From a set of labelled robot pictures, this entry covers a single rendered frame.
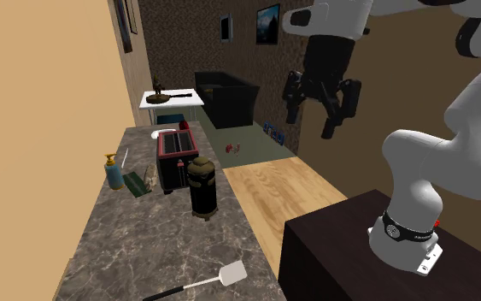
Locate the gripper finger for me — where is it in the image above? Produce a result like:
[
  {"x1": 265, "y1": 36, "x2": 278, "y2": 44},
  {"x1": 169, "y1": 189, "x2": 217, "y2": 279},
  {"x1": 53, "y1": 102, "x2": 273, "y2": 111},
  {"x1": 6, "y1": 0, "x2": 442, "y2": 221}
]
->
[
  {"x1": 282, "y1": 70, "x2": 308, "y2": 126},
  {"x1": 320, "y1": 78, "x2": 363, "y2": 140}
]

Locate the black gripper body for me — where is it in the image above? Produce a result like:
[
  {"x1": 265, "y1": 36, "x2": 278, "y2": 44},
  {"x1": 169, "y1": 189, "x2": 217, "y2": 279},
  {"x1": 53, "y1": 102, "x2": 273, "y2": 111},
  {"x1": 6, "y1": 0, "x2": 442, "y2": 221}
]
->
[{"x1": 302, "y1": 35, "x2": 356, "y2": 102}]

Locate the black sofa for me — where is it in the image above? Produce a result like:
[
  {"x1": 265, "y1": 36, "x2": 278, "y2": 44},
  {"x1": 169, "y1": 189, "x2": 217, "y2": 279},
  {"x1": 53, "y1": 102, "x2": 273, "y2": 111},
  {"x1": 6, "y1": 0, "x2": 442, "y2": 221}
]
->
[{"x1": 193, "y1": 70, "x2": 261, "y2": 130}]

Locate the white side table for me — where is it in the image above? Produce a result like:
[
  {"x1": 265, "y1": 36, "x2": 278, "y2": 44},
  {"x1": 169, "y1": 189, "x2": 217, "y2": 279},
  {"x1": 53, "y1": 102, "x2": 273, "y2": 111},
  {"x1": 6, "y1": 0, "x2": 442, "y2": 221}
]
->
[{"x1": 138, "y1": 74, "x2": 205, "y2": 126}]

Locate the teal box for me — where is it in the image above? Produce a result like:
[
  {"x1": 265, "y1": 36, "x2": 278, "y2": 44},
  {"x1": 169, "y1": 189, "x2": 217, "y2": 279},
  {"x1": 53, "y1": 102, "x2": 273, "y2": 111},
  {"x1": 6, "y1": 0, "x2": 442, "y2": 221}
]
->
[{"x1": 155, "y1": 113, "x2": 185, "y2": 125}]

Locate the dark cylindrical coffee press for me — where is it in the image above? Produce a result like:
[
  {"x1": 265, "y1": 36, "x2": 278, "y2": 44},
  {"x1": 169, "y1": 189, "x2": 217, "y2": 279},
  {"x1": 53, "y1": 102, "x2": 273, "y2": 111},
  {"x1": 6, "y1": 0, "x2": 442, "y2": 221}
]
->
[{"x1": 185, "y1": 156, "x2": 220, "y2": 222}]

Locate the black toaster with red top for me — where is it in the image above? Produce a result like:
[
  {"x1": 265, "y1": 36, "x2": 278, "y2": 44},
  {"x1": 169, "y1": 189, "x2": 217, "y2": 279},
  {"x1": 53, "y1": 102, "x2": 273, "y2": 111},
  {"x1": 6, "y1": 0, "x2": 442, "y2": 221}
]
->
[{"x1": 155, "y1": 128, "x2": 200, "y2": 196}]

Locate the white curved dish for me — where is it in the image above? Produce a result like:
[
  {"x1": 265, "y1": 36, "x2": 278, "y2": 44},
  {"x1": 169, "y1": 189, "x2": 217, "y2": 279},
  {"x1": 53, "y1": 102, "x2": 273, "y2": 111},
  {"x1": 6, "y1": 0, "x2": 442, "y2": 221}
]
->
[{"x1": 150, "y1": 128, "x2": 178, "y2": 140}]

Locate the dark robot stand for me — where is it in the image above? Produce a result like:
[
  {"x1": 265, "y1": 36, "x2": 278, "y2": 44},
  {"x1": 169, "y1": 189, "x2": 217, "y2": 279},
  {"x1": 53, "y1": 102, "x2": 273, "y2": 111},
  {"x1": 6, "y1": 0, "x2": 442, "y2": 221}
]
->
[{"x1": 278, "y1": 189, "x2": 481, "y2": 301}]

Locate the beige animal figure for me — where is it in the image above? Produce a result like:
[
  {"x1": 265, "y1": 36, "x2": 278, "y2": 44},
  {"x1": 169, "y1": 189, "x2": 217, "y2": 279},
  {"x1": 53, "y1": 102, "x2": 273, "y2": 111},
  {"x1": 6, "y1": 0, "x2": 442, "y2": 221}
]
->
[{"x1": 143, "y1": 162, "x2": 160, "y2": 193}]

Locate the green flat book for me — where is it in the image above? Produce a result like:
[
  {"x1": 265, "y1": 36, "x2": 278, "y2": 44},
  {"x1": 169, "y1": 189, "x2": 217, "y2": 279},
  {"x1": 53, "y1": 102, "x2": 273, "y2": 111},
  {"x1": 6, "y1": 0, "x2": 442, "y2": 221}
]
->
[{"x1": 121, "y1": 171, "x2": 153, "y2": 199}]

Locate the blue soap dispenser bottle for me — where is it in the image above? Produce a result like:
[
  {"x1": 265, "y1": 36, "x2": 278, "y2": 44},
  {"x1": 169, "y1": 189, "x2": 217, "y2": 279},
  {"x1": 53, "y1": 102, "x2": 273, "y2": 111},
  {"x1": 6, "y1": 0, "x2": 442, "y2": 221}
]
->
[{"x1": 103, "y1": 152, "x2": 126, "y2": 192}]

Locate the blue rack by wall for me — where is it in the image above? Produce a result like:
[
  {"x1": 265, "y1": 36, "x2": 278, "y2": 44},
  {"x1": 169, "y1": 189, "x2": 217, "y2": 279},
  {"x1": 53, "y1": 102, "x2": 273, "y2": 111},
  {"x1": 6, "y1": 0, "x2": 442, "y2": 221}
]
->
[{"x1": 262, "y1": 121, "x2": 286, "y2": 146}]

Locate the dark landscape wall picture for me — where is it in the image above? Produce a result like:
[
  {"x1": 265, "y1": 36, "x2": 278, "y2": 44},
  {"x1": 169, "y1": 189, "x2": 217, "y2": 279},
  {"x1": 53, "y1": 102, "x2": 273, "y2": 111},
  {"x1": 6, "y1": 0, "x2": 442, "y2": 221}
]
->
[{"x1": 255, "y1": 3, "x2": 281, "y2": 46}]

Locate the small grey-framed wall picture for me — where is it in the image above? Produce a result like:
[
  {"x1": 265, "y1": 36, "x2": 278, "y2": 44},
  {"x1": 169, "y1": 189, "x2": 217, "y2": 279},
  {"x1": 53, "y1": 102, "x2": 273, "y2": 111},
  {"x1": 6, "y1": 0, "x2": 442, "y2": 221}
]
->
[{"x1": 220, "y1": 12, "x2": 234, "y2": 44}]

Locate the narrow framed wall picture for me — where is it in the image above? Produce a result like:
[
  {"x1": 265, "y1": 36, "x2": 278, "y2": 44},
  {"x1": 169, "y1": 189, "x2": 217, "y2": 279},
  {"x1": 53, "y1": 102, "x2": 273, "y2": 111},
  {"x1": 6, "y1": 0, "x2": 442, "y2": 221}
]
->
[{"x1": 125, "y1": 0, "x2": 138, "y2": 36}]

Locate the tall dark wall picture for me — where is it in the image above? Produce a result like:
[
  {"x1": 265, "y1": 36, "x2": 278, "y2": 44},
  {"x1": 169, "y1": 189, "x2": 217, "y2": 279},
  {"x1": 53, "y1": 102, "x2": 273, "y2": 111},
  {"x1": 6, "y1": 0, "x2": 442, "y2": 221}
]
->
[{"x1": 112, "y1": 0, "x2": 134, "y2": 55}]

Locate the white spatula with black handle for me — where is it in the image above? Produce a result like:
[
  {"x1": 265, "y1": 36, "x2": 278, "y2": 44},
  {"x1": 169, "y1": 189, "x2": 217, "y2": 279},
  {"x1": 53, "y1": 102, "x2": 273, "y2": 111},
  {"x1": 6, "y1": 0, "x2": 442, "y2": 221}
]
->
[{"x1": 141, "y1": 259, "x2": 249, "y2": 301}]

